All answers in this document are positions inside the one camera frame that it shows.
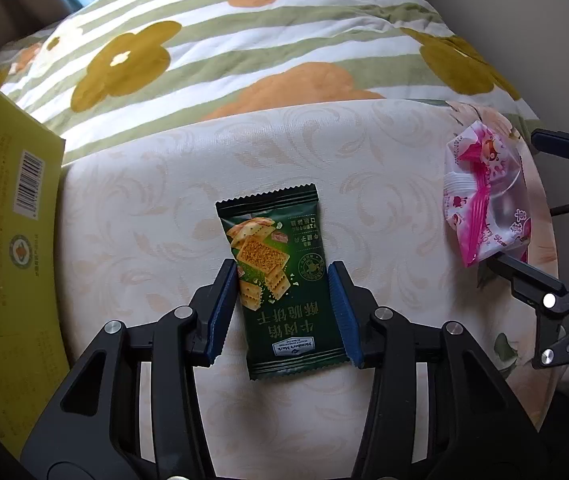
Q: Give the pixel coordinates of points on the pink clear snack packet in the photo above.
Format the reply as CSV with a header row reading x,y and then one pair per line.
x,y
484,195

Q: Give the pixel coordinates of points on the green cracker packet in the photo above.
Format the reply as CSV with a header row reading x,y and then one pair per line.
x,y
274,270

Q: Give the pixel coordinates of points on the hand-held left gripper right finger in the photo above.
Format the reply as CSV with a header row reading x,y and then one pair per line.
x,y
342,310

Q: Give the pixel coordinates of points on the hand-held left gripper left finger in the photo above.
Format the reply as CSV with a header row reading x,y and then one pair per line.
x,y
224,305

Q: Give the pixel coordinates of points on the yellow cardboard box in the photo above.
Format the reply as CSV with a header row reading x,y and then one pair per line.
x,y
9,210

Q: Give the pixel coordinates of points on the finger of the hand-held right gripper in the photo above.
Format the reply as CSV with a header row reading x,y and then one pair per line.
x,y
559,142
539,285

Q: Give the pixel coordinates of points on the floral striped pillow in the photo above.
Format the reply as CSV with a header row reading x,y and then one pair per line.
x,y
214,35

